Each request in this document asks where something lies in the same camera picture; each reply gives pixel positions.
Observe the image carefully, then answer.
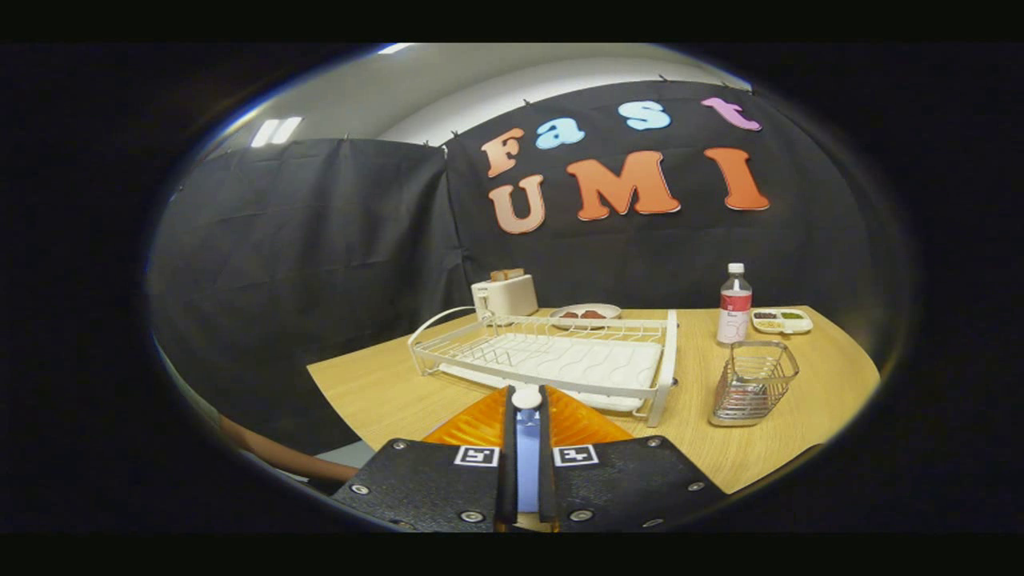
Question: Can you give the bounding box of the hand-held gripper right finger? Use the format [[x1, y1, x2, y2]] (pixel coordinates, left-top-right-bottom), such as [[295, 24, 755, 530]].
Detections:
[[538, 386, 729, 533]]

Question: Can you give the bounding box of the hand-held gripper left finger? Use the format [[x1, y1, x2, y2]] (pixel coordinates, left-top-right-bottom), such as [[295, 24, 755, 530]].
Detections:
[[332, 386, 518, 533]]

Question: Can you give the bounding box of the blue plate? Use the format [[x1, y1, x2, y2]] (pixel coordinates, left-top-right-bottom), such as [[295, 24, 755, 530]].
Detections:
[[516, 410, 541, 514]]

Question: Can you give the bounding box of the white wire dish rack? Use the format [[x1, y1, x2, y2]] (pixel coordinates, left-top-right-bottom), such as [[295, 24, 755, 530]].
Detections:
[[408, 306, 679, 428]]

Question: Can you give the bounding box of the metal wire basket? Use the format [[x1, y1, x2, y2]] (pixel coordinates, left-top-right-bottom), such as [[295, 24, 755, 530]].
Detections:
[[709, 341, 801, 427]]

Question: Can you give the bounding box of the beige round plate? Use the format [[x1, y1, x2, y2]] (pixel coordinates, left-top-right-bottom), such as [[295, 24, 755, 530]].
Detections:
[[549, 303, 622, 330]]

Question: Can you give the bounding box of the white toaster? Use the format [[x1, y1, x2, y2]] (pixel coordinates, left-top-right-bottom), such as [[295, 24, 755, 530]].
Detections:
[[470, 274, 539, 319]]

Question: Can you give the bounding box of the clear plastic water bottle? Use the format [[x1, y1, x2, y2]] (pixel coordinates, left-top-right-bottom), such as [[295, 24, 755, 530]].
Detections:
[[717, 263, 754, 346]]

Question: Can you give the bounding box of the white divided snack tray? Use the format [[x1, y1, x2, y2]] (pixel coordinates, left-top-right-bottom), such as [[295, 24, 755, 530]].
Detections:
[[750, 308, 814, 335]]

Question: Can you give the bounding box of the black backdrop cloth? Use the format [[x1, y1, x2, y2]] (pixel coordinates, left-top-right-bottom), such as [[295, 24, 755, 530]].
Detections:
[[148, 78, 913, 457]]

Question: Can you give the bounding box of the narrow ceiling light panel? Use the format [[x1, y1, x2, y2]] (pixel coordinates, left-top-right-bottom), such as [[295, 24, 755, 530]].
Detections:
[[250, 117, 303, 148]]

